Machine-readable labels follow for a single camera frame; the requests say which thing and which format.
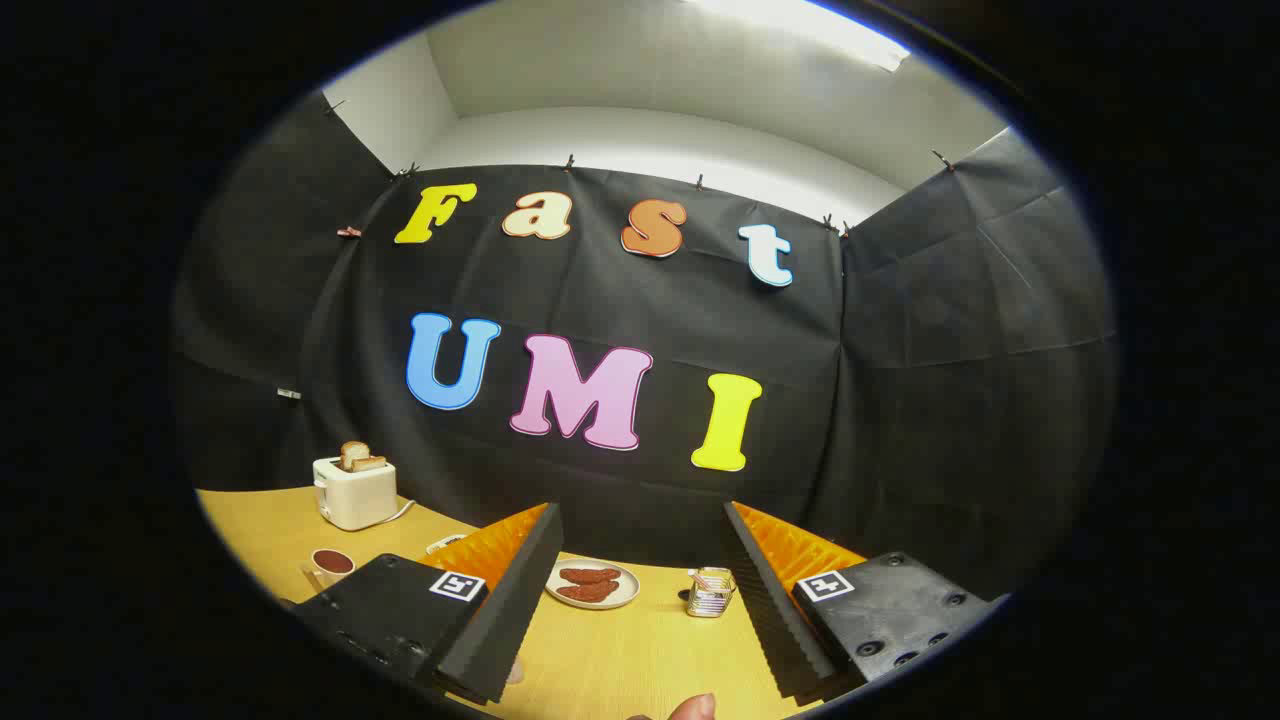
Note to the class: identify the black backdrop cloth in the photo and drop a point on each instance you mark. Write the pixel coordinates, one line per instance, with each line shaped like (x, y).
(900, 400)

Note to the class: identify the brown meat piece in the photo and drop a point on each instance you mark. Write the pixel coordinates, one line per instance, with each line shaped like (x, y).
(590, 575)
(588, 593)

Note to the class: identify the round white plate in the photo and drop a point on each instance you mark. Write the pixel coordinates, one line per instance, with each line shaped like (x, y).
(625, 592)

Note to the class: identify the small white rectangular dish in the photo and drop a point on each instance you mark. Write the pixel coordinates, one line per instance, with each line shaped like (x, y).
(445, 544)

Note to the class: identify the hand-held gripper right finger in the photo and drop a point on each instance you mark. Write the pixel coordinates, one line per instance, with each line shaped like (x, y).
(775, 610)

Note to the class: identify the cream toaster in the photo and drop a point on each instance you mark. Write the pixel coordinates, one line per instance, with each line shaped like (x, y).
(355, 495)

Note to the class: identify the toast slice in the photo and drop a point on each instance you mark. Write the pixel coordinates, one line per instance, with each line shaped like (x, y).
(370, 464)
(352, 453)

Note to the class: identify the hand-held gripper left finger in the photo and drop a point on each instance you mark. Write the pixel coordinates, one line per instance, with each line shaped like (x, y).
(505, 610)

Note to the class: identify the wooden table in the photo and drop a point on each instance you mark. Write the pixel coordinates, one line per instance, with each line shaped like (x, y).
(620, 650)

